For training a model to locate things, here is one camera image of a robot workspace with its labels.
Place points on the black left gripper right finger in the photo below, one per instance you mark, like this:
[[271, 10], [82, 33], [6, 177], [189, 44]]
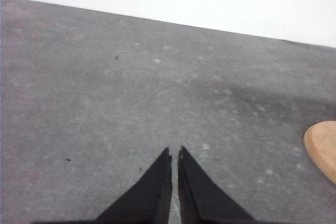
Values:
[[200, 200]]

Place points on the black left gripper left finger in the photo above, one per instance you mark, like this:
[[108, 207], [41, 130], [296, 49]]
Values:
[[147, 201]]

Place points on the wooden cup tree stand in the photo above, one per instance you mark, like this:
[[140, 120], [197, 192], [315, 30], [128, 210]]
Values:
[[320, 144]]

